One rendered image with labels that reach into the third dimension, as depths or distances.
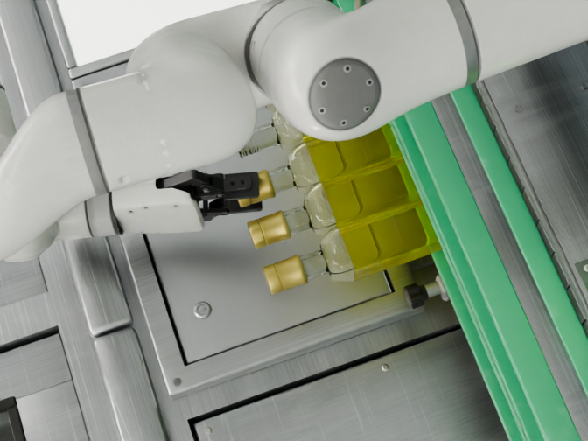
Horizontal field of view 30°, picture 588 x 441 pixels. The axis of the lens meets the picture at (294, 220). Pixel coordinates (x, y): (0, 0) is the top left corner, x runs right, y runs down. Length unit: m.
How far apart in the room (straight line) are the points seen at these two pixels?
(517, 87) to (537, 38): 0.31
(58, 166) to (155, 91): 0.09
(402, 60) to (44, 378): 0.78
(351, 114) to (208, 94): 0.11
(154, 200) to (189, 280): 0.18
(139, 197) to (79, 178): 0.44
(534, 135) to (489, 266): 0.15
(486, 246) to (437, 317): 0.29
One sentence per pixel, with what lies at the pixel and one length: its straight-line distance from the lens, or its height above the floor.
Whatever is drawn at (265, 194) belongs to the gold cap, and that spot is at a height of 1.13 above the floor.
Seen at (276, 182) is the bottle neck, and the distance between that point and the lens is 1.30.
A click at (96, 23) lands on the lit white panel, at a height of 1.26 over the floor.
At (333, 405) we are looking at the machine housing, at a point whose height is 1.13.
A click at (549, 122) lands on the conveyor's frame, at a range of 1.19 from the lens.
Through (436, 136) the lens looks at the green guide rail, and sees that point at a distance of 1.19.
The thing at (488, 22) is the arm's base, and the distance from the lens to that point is 0.87.
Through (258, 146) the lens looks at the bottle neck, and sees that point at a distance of 1.33.
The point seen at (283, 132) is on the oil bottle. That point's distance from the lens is 1.31.
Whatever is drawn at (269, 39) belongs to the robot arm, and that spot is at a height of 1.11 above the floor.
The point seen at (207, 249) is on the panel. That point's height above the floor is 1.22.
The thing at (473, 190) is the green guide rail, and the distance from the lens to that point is 1.17.
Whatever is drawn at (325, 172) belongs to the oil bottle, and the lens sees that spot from 1.29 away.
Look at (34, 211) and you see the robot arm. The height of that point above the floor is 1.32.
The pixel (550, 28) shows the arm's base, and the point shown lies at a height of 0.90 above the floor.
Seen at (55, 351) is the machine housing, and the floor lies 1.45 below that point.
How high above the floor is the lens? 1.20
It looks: 4 degrees down
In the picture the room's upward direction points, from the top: 109 degrees counter-clockwise
